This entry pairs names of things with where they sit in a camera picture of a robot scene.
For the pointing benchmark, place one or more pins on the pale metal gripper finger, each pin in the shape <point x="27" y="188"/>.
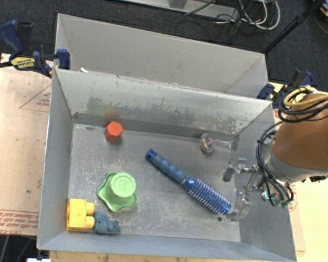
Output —
<point x="241" y="206"/>
<point x="228" y="171"/>

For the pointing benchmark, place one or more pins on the clear glass thing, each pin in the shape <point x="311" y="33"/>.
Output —
<point x="208" y="143"/>

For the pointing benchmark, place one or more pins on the blue hairbrush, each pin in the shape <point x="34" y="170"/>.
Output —
<point x="187" y="182"/>

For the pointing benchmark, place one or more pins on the grey metal bin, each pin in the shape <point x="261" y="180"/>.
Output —
<point x="165" y="164"/>

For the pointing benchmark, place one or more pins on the green star-shaped cup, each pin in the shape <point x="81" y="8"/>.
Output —
<point x="118" y="191"/>

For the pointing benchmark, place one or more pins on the red hexagonal block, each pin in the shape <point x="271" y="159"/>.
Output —
<point x="113" y="132"/>

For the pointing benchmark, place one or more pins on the blue toy animal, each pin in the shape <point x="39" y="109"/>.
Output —
<point x="105" y="225"/>

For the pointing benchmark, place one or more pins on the yellow toy brick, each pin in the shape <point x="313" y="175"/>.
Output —
<point x="78" y="215"/>

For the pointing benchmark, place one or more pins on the brown cardboard board red print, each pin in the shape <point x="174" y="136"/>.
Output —
<point x="14" y="150"/>

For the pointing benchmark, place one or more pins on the black cylinder on white bracket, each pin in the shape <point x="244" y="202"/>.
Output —
<point x="319" y="178"/>

